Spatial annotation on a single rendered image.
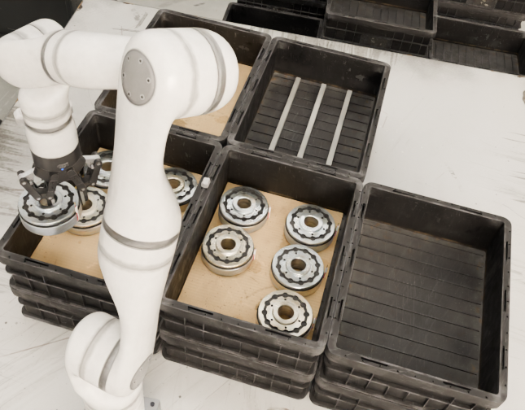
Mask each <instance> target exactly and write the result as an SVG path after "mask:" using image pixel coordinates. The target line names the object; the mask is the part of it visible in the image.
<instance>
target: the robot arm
mask: <svg viewBox="0 0 525 410"><path fill-rule="evenodd" d="M0 77H1V78H2V79H3V80H5V81H6V82H8V83H9V84H11V85H13V86H16V87H19V88H20V90H19V94H18V99H19V104H20V108H17V109H16V110H15V111H14V117H15V122H16V123H17V124H18V125H19V126H25V133H26V137H27V139H28V145H29V148H30V151H31V154H32V157H33V166H32V169H30V170H28V171H27V172H25V171H24V170H19V171H18V172H17V176H18V178H19V181H20V184H21V185H22V186H23V187H24V188H25V189H26V191H27V192H28V193H29V194H30V195H31V196H32V197H33V198H34V199H35V200H36V201H40V200H42V198H45V199H46V201H47V205H48V206H50V205H52V204H54V203H55V202H56V201H55V196H54V194H55V191H56V185H57V184H59V183H62V182H64V181H73V182H74V184H75V185H76V186H77V192H78V194H79V196H80V199H81V205H85V201H88V194H87V190H86V189H87V187H88V186H95V185H96V184H97V180H98V175H99V172H100V169H101V166H102V160H101V159H100V157H99V154H98V152H97V151H95V152H93V153H92V154H91V155H84V154H83V153H82V152H81V148H80V143H79V139H78V135H77V127H76V124H75V121H74V119H73V117H72V113H73V108H72V102H71V101H70V100H69V98H68V91H69V88H70V86H72V87H77V88H81V89H117V100H116V128H115V142H114V151H113V157H112V169H111V175H110V181H109V186H108V192H107V201H106V204H105V208H104V212H103V218H102V224H101V229H100V234H99V239H98V262H99V266H100V268H101V271H102V274H103V278H104V280H105V282H106V285H107V288H108V290H109V292H110V294H111V296H112V299H113V301H114V303H115V305H116V309H117V311H118V314H119V318H120V319H117V318H115V317H114V316H111V315H109V314H107V313H106V312H93V313H91V314H89V315H88V316H86V317H84V318H83V319H82V320H81V321H80V322H79V323H78V324H77V326H76V327H75V329H74V330H73V331H72V333H71V335H70V337H69V339H68V343H67V346H66V349H65V354H64V365H65V368H66V372H67V375H68V377H69V380H70V382H71V383H72V387H73V389H74V391H75V392H76V393H77V394H78V395H79V396H80V397H82V398H83V402H84V405H85V410H145V408H144V397H143V384H142V380H143V379H144V377H145V376H146V375H147V370H148V369H149V366H150V363H151V358H152V355H153V351H154V346H155V336H156V330H157V325H158V318H159V312H160V304H161V299H162V296H163V293H164V287H165V283H166V281H167V277H168V272H169V269H170V266H171V263H172V261H173V256H174V252H175V249H176V245H177V240H178V236H179V233H180V229H181V224H182V214H181V209H180V207H179V204H178V201H177V198H176V195H175V193H174V192H173V188H172V186H171V185H170V183H169V181H168V178H167V177H166V174H165V172H164V151H165V145H166V141H167V137H168V132H169V130H170V127H171V125H172V123H173V122H174V120H176V119H181V118H186V117H192V116H202V115H206V114H209V113H212V112H214V111H217V110H219V109H221V108H223V106H224V105H226V104H227V103H228V102H229V101H230V100H231V99H232V97H233V96H234V93H235V91H236V89H237V85H238V61H237V58H236V56H235V53H234V51H233V49H232V48H231V46H230V44H229V43H228V42H227V41H226V40H225V39H224V38H223V37H222V36H220V35H219V34H217V33H214V32H213V31H210V30H208V29H205V28H151V29H145V30H142V31H139V32H137V33H135V34H134V35H133V36H132V37H130V36H122V35H115V34H109V33H97V32H90V31H82V30H71V29H63V27H62V26H61V25H60V24H58V23H57V22H55V21H53V20H50V19H40V20H36V21H33V22H32V23H30V24H27V25H25V26H24V27H22V28H19V29H17V30H15V31H14V32H12V33H9V34H7V35H6V36H4V37H1V38H0ZM85 163H87V165H88V168H87V172H86V176H85V177H82V176H81V174H80V173H79V172H80V170H82V168H83V167H84V165H85ZM35 176H36V177H39V178H41V179H42V180H44V186H43V188H39V187H38V185H37V184H36V183H35V182H34V177H35Z"/></svg>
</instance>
